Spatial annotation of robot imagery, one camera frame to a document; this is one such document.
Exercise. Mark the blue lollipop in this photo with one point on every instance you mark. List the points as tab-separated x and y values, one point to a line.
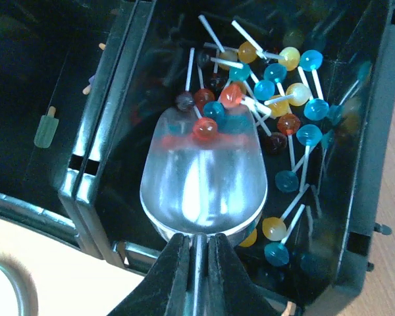
295	179

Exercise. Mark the red lollipop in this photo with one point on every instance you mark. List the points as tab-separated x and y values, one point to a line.
204	129

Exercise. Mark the silver jar lid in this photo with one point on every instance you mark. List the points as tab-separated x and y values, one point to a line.
18	294

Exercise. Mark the metal scoop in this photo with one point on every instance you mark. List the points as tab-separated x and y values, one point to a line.
200	189

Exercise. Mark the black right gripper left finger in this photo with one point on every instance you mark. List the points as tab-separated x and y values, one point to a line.
163	290

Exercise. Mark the black plastic bin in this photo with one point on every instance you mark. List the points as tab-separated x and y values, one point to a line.
311	73

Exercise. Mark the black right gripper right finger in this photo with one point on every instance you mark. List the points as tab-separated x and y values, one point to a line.
231	291

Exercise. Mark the teal popsicle candy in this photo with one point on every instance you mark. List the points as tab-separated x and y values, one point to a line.
46	129

